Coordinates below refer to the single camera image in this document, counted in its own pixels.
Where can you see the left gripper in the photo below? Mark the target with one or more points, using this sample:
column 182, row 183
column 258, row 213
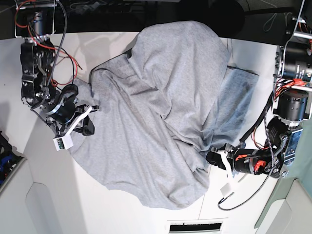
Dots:
column 247, row 161

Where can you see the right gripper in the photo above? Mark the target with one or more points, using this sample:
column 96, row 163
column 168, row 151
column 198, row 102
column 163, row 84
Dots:
column 55, row 107

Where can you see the grey t-shirt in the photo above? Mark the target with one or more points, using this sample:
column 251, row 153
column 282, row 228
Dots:
column 163, row 106

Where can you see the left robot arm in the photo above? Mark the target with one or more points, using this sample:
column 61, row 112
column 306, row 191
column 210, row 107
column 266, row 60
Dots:
column 269, row 146

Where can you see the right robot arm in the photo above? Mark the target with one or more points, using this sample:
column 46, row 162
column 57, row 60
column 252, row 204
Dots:
column 34, row 22

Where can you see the bin with blue items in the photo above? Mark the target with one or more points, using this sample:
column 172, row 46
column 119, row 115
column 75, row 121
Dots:
column 10, row 161

